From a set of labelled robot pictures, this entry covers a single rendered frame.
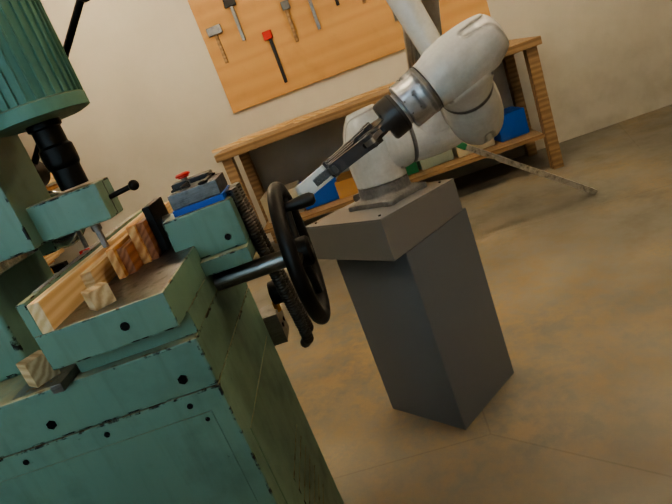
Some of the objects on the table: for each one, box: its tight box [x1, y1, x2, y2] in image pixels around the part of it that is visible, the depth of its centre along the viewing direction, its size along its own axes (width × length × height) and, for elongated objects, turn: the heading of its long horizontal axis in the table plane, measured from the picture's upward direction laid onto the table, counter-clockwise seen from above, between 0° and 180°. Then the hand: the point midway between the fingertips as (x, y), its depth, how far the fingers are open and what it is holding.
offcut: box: [81, 282, 116, 311], centre depth 86 cm, size 3×3×3 cm
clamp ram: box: [142, 197, 173, 251], centre depth 108 cm, size 9×8×9 cm
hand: (314, 182), depth 102 cm, fingers closed
